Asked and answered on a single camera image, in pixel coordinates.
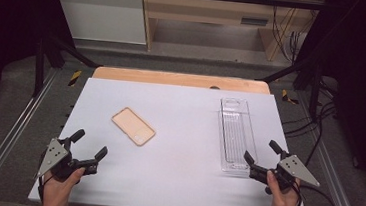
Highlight aluminium floor rail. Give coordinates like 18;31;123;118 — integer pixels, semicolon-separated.
0;63;59;206
286;91;366;206

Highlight person's right hand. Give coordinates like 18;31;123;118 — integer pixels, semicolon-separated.
263;170;302;206

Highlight black floor cables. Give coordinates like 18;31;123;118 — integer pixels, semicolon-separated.
278;74;342;171

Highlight white cabinet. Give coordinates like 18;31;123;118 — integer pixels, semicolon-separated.
43;0;152;47

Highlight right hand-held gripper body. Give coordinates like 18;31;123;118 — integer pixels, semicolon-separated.
247;150;324;200

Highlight clear plastic tray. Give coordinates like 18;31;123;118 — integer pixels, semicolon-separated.
213;96;264;177

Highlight hanging black cables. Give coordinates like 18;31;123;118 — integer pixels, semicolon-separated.
265;0;310;65

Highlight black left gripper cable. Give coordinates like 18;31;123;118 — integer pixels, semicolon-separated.
35;149;57;204

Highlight light wooden desk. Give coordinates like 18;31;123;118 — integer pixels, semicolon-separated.
134;0;326;67

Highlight black frame strut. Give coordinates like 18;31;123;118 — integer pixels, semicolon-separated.
31;32;104;104
252;51;327;123

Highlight black curtain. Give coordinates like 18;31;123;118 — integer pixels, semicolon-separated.
282;0;366;202
0;0;78;136

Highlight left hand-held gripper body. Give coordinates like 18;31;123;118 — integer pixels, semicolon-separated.
35;135;102;187

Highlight person's left hand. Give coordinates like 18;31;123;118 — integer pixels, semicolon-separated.
41;163;87;206

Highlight wooden table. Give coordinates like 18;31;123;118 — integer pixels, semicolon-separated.
91;65;272;96

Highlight white table board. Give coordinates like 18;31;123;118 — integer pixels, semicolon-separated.
27;72;320;206

